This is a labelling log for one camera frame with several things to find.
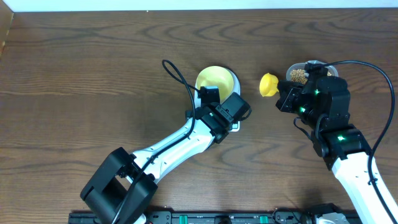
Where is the yellow measuring scoop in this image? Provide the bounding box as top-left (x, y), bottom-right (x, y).
top-left (259, 73), bottom-right (279, 97)

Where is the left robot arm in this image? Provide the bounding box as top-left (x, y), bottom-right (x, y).
top-left (80, 86), bottom-right (220, 223)

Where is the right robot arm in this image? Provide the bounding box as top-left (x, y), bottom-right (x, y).
top-left (276, 76), bottom-right (397, 223)

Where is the pale yellow plastic bowl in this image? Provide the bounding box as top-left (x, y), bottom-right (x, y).
top-left (196, 66), bottom-right (234, 101)

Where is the white digital kitchen scale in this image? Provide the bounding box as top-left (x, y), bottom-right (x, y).
top-left (194, 67), bottom-right (241, 133)

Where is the pile of soybeans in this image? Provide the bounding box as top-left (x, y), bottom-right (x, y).
top-left (290, 68), bottom-right (332, 85)

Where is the clear plastic container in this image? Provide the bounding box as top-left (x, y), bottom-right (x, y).
top-left (285, 60), bottom-right (324, 84)

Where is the cardboard panel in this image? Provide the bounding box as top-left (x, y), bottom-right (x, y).
top-left (0, 0), bottom-right (14, 55)

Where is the left black cable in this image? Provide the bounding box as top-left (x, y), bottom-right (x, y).
top-left (110, 59), bottom-right (201, 224)

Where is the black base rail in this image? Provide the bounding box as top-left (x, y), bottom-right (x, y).
top-left (68, 203), bottom-right (361, 224)

